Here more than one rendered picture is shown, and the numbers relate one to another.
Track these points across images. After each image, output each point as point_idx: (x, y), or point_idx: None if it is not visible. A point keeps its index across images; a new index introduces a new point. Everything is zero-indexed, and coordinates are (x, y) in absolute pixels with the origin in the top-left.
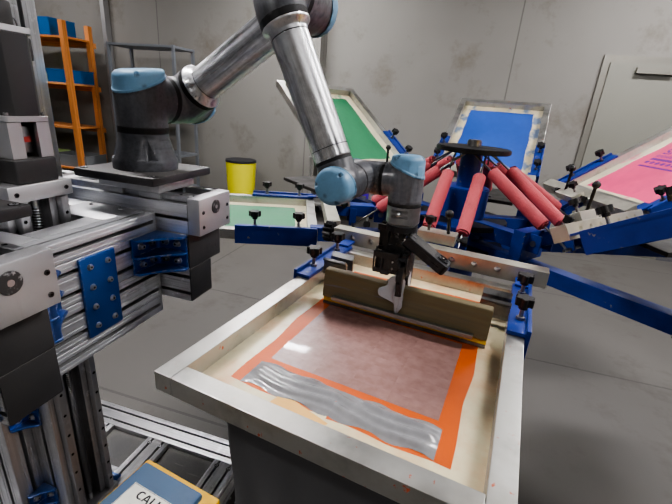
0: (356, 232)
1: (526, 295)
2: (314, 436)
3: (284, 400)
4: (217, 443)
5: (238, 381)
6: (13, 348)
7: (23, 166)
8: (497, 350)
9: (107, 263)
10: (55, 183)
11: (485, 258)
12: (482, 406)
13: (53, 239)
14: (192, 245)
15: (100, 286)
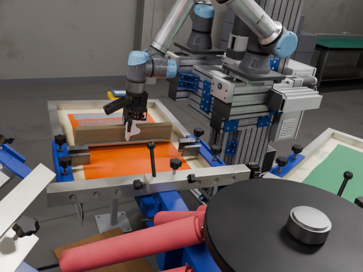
0: (223, 165)
1: (60, 138)
2: (103, 100)
3: None
4: None
5: None
6: (172, 78)
7: (228, 50)
8: (67, 150)
9: (209, 88)
10: (232, 60)
11: (107, 179)
12: (65, 128)
13: (208, 70)
14: (215, 100)
15: (206, 94)
